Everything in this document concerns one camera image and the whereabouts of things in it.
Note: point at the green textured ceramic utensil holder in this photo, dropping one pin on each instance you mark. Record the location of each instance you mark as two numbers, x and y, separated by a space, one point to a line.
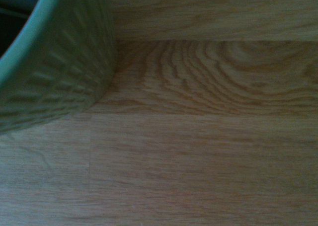
62 62

